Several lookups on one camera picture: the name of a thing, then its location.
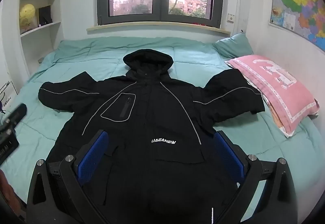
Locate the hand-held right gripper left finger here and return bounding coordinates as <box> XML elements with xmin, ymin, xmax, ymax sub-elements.
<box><xmin>27</xmin><ymin>129</ymin><xmax>109</xmax><ymax>224</ymax></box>

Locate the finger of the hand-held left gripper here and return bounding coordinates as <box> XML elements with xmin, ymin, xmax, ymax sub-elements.
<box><xmin>0</xmin><ymin>103</ymin><xmax>27</xmax><ymax>131</ymax></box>

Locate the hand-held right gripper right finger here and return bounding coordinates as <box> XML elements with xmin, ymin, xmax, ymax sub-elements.
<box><xmin>214</xmin><ymin>130</ymin><xmax>299</xmax><ymax>224</ymax></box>

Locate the black hooded jacket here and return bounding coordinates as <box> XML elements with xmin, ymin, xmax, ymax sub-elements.
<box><xmin>38</xmin><ymin>49</ymin><xmax>266</xmax><ymax>224</ymax></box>

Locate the white printed box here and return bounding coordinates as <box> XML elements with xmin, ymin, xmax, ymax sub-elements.
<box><xmin>0</xmin><ymin>81</ymin><xmax>18</xmax><ymax>113</ymax></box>

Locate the reddish brown cloth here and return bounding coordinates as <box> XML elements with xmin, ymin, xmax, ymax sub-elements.
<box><xmin>0</xmin><ymin>169</ymin><xmax>26</xmax><ymax>224</ymax></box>

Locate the white bookshelf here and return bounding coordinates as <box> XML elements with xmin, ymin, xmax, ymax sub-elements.
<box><xmin>19</xmin><ymin>0</ymin><xmax>65</xmax><ymax>67</ymax></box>

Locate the pink printed pillow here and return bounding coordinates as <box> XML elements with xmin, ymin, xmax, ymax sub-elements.
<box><xmin>225</xmin><ymin>55</ymin><xmax>319</xmax><ymax>138</ymax></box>

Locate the yellow plush toy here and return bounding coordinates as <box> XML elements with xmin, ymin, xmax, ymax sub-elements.
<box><xmin>19</xmin><ymin>4</ymin><xmax>36</xmax><ymax>31</ymax></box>

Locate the black box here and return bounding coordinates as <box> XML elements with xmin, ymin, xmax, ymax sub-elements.
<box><xmin>38</xmin><ymin>5</ymin><xmax>53</xmax><ymax>27</ymax></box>

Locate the teal quilt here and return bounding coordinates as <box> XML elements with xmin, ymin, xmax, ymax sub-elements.
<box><xmin>0</xmin><ymin>36</ymin><xmax>323</xmax><ymax>224</ymax></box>

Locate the teal pillow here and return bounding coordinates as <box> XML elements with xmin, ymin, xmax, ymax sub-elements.
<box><xmin>212</xmin><ymin>33</ymin><xmax>254</xmax><ymax>59</ymax></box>

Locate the beige window sill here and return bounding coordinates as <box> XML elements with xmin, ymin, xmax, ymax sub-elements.
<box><xmin>87</xmin><ymin>24</ymin><xmax>231</xmax><ymax>36</ymax></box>

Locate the colourful wall map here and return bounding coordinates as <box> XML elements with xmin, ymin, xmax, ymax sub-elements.
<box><xmin>269</xmin><ymin>0</ymin><xmax>325</xmax><ymax>52</ymax></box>

